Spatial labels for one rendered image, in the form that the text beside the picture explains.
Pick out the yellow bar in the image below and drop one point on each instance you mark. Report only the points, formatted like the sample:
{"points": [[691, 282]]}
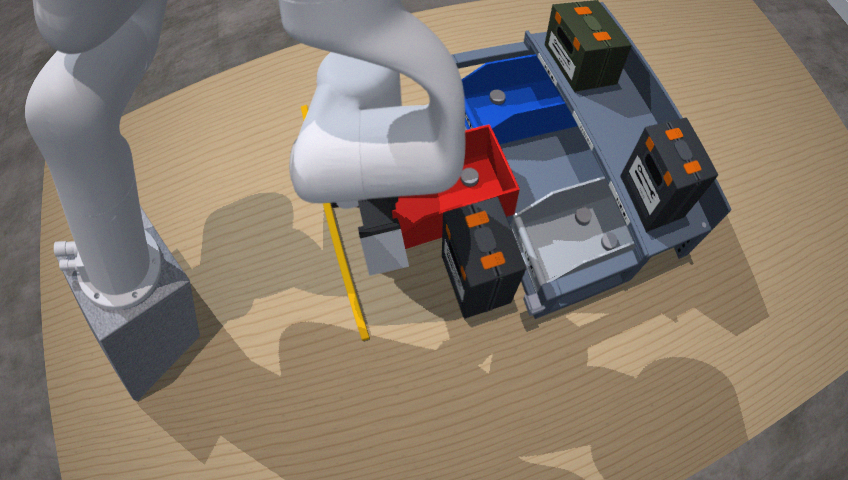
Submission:
{"points": [[343, 264]]}

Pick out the blue open bin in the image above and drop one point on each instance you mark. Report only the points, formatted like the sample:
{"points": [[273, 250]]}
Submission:
{"points": [[526, 85]]}

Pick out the red bin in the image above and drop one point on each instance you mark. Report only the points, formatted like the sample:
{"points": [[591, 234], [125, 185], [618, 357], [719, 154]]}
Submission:
{"points": [[482, 153]]}

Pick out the olive green tool case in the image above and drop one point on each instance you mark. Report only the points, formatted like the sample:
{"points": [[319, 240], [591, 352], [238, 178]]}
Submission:
{"points": [[587, 45]]}

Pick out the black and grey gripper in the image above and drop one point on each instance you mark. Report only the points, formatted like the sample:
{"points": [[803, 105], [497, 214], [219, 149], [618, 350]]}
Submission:
{"points": [[351, 204]]}

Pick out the grey open bin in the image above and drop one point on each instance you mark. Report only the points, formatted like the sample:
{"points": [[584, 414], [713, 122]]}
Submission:
{"points": [[559, 241]]}

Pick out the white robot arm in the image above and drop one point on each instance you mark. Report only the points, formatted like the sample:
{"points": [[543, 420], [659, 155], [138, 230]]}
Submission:
{"points": [[346, 149]]}

